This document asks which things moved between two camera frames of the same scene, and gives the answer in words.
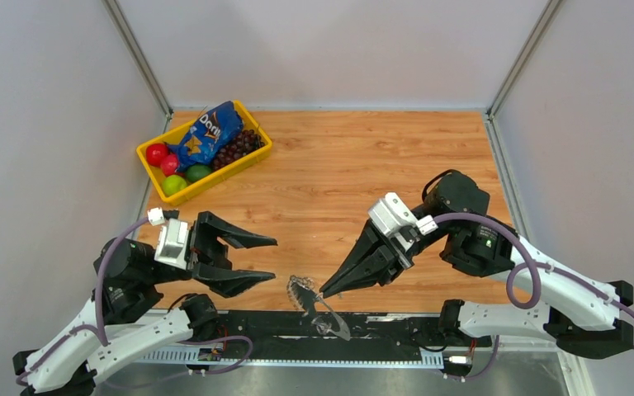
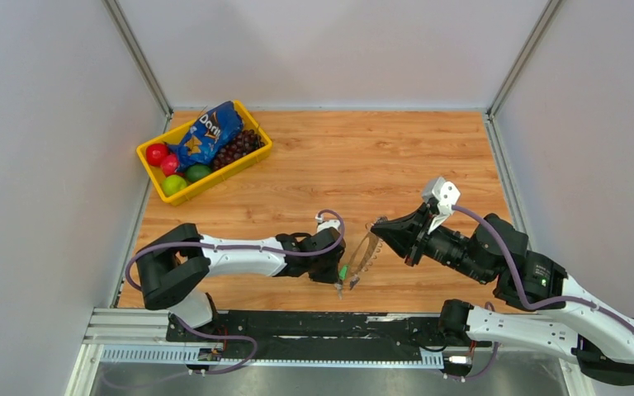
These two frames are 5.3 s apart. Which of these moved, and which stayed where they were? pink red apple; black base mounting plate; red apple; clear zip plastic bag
Moved: clear zip plastic bag
Stayed: black base mounting plate; red apple; pink red apple
